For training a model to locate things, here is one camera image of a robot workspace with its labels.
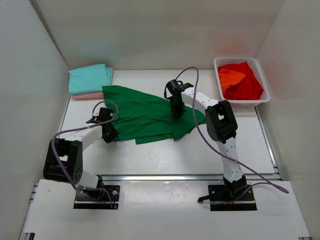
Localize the green t shirt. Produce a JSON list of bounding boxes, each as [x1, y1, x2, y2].
[[102, 85, 196, 145]]

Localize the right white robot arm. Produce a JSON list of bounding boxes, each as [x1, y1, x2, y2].
[[164, 79, 247, 202]]

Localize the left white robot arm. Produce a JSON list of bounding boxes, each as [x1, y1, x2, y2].
[[43, 107, 119, 199]]

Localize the folded pink t shirt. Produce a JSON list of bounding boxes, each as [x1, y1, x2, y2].
[[72, 91, 104, 101]]

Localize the orange t shirt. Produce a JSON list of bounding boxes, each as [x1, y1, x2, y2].
[[218, 68, 246, 93]]

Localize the folded teal t shirt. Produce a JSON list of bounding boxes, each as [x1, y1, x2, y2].
[[68, 64, 114, 96]]

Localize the red t shirt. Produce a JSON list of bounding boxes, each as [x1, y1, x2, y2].
[[218, 61, 264, 101]]

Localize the white plastic basket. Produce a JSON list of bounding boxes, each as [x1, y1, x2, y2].
[[213, 56, 270, 107]]

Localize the aluminium table rail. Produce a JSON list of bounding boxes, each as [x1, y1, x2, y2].
[[102, 173, 281, 181]]

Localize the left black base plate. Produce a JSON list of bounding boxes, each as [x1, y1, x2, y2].
[[73, 184, 121, 210]]

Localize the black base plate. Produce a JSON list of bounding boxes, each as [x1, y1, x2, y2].
[[73, 184, 121, 210], [197, 184, 258, 212]]

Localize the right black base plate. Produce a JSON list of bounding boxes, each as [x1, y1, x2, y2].
[[197, 184, 258, 212]]

